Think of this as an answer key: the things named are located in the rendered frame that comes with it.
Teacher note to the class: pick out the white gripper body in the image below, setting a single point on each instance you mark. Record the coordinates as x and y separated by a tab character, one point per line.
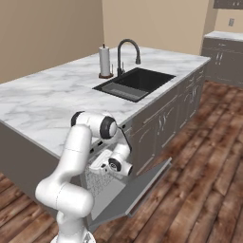
98	162

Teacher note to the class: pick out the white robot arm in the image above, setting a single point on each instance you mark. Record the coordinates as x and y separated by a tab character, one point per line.
74	158

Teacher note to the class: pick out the grey dishwasher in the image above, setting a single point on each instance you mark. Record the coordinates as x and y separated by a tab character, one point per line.
109	197

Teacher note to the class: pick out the grey dishwasher door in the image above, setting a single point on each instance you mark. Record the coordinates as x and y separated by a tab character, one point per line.
139	190

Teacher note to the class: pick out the grey cupboard door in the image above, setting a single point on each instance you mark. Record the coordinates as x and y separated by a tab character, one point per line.
169	126
145	148

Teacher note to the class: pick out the grey cupboard run marble top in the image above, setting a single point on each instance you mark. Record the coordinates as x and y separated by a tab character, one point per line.
226	61

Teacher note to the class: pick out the grey false drawer front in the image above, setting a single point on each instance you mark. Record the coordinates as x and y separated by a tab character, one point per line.
152	111

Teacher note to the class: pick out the black sink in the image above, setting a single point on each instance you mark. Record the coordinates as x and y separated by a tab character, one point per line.
139	83

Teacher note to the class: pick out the white paper towel roll holder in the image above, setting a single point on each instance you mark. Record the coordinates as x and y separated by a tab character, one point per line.
104	60

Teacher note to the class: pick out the grey cupboard run with drawers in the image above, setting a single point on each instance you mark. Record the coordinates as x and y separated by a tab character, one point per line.
190	98

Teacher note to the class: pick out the black curved tap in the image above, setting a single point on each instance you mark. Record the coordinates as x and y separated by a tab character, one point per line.
120	52

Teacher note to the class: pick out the grey wall socket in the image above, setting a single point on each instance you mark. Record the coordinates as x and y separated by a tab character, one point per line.
231	22

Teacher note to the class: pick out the grey wall cupboard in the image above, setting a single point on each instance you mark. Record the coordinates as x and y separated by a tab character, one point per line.
228	3

